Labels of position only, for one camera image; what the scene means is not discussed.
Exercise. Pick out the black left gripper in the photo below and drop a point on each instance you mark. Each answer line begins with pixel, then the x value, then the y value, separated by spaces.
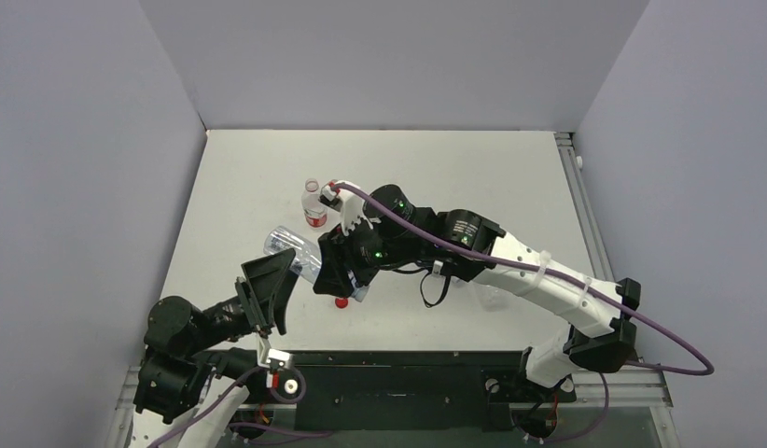
pixel 266 272

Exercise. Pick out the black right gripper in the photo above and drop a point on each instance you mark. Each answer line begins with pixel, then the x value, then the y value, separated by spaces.
pixel 338 260

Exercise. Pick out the clear bottle white cap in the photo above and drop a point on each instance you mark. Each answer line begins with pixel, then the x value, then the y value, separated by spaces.
pixel 307 261

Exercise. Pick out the red label clear bottle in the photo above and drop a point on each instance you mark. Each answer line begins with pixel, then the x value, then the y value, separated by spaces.
pixel 315 213

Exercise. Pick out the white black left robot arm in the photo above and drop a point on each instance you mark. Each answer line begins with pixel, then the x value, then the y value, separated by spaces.
pixel 200 366

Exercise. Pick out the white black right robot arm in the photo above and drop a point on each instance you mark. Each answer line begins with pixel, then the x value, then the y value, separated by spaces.
pixel 386 232

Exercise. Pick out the clear unlabelled bottle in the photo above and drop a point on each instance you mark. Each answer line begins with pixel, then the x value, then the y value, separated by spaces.
pixel 492 299

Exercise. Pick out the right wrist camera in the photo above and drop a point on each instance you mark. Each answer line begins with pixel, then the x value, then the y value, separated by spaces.
pixel 349 205

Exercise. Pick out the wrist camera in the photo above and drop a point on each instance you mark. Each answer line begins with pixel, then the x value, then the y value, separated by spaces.
pixel 272 360
pixel 349 205

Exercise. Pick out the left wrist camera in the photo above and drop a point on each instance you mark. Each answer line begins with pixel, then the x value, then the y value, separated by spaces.
pixel 272 360

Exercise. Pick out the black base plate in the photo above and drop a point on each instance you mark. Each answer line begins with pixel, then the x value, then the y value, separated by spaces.
pixel 407 390

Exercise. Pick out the aluminium rail frame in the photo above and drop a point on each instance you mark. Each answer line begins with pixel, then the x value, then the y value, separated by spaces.
pixel 630 386

